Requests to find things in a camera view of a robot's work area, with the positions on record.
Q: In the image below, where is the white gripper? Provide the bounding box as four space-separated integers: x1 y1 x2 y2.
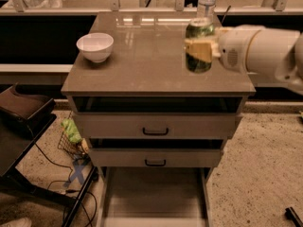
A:
185 25 262 73

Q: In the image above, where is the green soda can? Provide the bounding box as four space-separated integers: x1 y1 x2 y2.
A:
185 18 214 73

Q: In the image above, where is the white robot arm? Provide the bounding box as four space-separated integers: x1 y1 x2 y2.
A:
185 25 303 94

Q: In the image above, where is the top grey drawer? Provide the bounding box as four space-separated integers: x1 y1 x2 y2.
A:
73 113 242 139

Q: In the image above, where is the middle grey drawer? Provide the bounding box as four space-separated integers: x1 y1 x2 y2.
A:
89 139 224 167

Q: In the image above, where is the bottom open grey drawer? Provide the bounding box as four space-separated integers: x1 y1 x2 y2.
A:
96 167 213 227

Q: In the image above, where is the clear plastic water bottle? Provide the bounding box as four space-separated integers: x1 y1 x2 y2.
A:
197 0 216 20

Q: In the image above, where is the white ceramic bowl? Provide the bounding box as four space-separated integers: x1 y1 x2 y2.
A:
76 32 114 62

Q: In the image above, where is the green plush toy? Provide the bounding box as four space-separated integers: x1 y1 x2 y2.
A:
61 118 82 144

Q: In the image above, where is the black object on floor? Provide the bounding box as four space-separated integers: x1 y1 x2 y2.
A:
285 207 303 227

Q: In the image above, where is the dark brown side table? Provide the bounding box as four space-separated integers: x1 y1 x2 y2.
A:
0 84 97 227

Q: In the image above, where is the white shoe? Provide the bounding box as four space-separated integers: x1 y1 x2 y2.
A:
0 218 32 227

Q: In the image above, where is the wire basket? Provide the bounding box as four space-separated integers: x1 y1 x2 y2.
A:
58 113 88 159

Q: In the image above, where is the black floor cable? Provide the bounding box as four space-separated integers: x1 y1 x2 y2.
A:
27 125 99 227

